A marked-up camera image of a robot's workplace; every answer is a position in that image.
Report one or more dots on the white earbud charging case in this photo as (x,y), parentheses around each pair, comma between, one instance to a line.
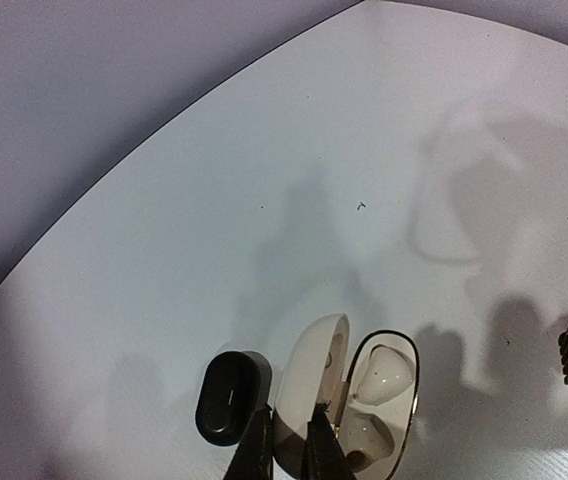
(369,397)

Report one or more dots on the black earbud charging case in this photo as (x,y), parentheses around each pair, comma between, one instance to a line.
(235,384)

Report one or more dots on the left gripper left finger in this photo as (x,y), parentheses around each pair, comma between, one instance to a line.
(253,458)

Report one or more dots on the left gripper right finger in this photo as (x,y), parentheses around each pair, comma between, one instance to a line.
(323,457)

